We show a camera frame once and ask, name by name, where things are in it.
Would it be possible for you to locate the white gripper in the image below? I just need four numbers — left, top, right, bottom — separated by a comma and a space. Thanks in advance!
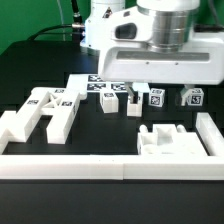
98, 7, 224, 106

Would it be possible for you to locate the white chair seat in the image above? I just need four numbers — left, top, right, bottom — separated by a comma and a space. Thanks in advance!
137, 124, 207, 157

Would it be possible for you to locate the white tagged cube near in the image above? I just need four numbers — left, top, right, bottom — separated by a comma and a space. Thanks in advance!
149, 88, 165, 107

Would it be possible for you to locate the white tagged cube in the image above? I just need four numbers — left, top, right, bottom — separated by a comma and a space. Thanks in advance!
149, 88, 165, 107
187, 88, 204, 106

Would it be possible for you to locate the white tagged cube far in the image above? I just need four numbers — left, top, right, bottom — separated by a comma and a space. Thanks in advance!
187, 88, 204, 106

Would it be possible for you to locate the white U-shaped fence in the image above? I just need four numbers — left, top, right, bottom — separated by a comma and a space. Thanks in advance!
0, 111, 224, 180

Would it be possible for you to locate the white marker base plate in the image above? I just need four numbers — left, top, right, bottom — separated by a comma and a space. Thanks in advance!
65, 74, 152, 95

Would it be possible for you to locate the white chair back frame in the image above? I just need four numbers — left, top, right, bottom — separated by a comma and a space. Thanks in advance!
0, 87, 87, 150

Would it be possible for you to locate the black cable with connector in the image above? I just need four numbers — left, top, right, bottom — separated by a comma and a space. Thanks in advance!
27, 0, 86, 42

